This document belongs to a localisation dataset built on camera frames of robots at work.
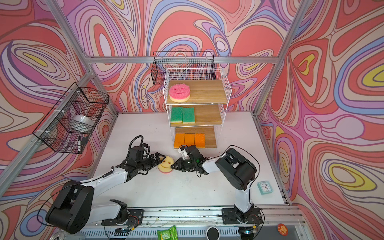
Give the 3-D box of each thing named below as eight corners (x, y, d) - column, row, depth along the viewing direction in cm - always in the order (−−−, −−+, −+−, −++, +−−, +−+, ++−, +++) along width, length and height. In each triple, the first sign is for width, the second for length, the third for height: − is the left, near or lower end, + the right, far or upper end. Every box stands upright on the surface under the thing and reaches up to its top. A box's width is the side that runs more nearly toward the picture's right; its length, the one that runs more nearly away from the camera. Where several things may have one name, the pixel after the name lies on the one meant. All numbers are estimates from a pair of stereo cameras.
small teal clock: (260, 194, 83) (262, 193, 80) (257, 182, 87) (258, 180, 85) (271, 194, 83) (273, 193, 80) (267, 182, 87) (269, 180, 85)
